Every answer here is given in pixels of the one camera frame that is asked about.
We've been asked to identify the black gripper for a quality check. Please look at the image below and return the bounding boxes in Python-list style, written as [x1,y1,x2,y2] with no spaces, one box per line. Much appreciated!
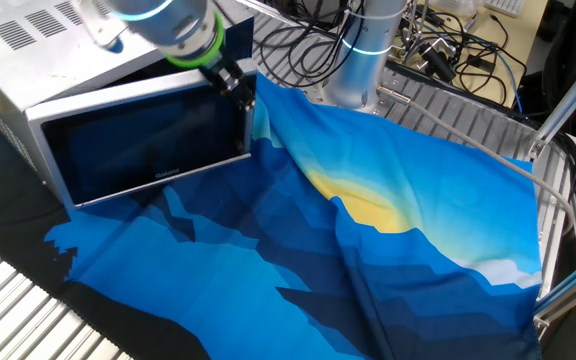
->
[198,57,258,112]

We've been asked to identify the silver microwave body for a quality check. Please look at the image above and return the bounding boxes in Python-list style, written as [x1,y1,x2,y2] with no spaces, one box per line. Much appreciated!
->
[0,0,257,201]

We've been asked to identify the silver robot mounting plate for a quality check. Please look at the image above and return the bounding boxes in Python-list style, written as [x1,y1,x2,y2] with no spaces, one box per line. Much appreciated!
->
[295,64,412,119]

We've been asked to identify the blue mountain print cloth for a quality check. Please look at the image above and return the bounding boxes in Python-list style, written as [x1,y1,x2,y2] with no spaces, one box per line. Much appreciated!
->
[0,72,544,360]

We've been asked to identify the white keyboard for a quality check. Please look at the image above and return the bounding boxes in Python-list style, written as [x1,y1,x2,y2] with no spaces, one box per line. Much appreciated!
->
[482,0,525,19]

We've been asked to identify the wooden desk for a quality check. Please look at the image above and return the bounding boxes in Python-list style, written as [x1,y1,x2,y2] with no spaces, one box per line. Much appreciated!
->
[387,0,552,109]

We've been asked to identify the black office chair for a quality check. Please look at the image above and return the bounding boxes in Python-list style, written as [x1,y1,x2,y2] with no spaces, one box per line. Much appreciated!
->
[542,0,576,101]

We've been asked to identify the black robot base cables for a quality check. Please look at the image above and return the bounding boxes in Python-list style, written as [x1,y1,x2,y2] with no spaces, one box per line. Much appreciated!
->
[255,0,369,90]

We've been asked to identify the black camera on clamp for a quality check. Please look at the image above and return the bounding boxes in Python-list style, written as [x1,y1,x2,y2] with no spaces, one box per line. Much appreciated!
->
[415,37,457,84]

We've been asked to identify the grey hose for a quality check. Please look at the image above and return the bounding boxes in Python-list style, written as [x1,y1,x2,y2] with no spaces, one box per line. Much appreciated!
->
[377,84,576,236]

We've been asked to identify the black desk cables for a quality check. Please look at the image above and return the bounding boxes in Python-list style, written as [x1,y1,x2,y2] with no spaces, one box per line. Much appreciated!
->
[417,9,529,106]

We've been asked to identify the blue cable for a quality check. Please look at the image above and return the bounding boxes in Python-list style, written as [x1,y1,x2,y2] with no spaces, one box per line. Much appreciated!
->
[492,49,524,115]

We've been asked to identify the aluminium frame strut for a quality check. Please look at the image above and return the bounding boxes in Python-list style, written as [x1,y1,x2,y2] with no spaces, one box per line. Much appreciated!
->
[526,37,576,162]

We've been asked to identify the blue aluminium rail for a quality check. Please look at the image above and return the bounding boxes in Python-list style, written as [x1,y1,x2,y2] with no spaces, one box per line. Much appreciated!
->
[532,247,576,329]

